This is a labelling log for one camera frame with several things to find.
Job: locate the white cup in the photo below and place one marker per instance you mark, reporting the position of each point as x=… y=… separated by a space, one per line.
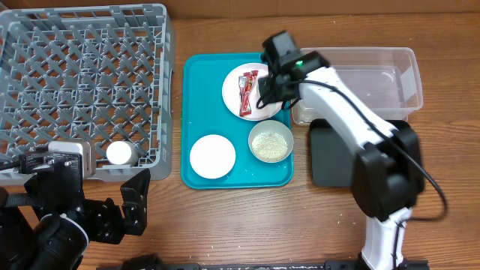
x=122 y=153

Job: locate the clear plastic bin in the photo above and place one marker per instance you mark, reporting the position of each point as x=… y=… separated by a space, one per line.
x=386 y=79

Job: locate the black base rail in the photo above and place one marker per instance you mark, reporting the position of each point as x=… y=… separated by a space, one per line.
x=153 y=262

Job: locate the pink bowl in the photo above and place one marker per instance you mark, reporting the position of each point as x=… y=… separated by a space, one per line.
x=212 y=156

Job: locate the large white plate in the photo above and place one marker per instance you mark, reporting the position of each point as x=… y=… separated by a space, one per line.
x=232 y=98

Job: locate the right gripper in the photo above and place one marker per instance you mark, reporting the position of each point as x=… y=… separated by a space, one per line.
x=270 y=87

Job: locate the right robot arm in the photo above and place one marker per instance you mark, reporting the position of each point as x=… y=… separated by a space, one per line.
x=387 y=172

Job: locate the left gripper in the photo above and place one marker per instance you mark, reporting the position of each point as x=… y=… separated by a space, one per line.
x=112 y=226

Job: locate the grey bowl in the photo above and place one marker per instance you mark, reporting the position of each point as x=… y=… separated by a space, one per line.
x=272 y=126

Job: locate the teal serving tray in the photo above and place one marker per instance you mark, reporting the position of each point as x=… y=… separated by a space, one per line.
x=204 y=113

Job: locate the grey plastic dish rack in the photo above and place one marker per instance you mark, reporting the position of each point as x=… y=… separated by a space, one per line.
x=95 y=74

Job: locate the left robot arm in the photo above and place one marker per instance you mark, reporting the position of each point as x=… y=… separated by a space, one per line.
x=51 y=223

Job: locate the black tray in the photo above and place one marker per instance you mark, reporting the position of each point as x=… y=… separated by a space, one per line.
x=332 y=162

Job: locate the pile of rice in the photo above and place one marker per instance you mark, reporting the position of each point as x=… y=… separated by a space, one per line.
x=269 y=146

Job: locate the red snack wrapper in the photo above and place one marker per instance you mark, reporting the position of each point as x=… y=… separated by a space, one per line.
x=246 y=84

